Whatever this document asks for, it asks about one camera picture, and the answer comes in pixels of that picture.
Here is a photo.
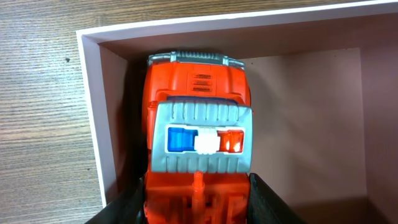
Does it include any white box pink interior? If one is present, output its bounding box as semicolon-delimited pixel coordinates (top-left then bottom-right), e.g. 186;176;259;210
76;1;397;223

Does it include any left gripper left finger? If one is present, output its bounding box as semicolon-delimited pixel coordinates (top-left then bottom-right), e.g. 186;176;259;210
85;177;145;224

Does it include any red toy fire truck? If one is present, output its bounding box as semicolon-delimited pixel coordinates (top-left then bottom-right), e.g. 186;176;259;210
142;51;253;223

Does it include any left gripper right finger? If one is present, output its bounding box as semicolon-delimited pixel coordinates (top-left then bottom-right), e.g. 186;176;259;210
248;173;306;224

